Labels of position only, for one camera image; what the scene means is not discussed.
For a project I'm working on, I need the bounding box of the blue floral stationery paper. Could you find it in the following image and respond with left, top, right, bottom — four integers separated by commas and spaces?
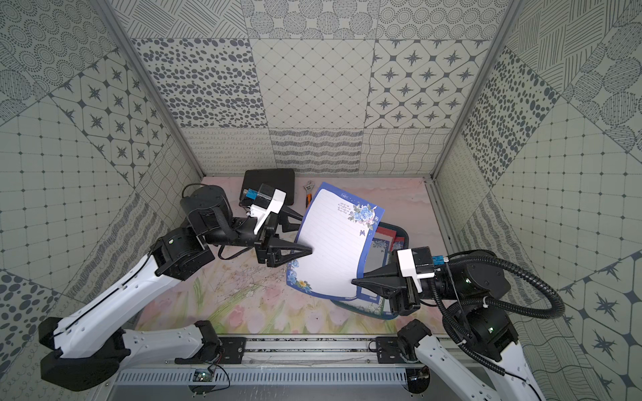
286, 182, 385, 301
342, 234, 394, 312

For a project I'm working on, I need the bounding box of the teal plastic storage box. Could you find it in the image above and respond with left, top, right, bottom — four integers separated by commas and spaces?
333, 222, 409, 320

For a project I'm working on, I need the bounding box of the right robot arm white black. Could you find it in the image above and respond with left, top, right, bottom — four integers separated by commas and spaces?
352, 247, 565, 400

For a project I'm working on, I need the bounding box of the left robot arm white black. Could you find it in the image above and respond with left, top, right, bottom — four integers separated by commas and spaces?
38, 184, 313, 392

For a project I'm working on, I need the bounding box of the red bordered stationery paper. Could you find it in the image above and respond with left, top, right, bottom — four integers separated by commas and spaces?
373, 226, 406, 252

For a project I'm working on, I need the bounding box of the black plastic tool case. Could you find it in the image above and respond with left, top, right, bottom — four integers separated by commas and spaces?
239, 168, 295, 206

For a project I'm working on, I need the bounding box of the right round circuit board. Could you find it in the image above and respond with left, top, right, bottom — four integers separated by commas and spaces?
405, 366, 431, 394

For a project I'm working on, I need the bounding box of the left green circuit board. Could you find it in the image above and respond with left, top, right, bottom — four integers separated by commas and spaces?
189, 370, 215, 395

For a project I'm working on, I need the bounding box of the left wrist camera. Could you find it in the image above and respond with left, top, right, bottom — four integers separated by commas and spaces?
239, 184, 287, 235

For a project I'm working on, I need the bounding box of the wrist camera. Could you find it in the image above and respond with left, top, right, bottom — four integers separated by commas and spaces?
239, 184, 287, 235
396, 247, 449, 293

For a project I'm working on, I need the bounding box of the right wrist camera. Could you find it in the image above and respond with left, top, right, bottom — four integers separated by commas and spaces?
396, 247, 449, 293

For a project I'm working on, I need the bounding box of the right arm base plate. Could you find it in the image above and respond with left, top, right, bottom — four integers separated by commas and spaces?
374, 337, 416, 364

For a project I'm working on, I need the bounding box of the aluminium mounting rail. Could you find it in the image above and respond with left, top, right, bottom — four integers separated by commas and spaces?
102, 332, 518, 369

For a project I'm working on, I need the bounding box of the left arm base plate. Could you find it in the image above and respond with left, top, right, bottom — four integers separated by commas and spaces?
204, 337, 247, 364

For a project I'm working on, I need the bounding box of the white slotted cable duct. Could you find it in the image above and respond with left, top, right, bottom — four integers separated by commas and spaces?
115, 368, 406, 385

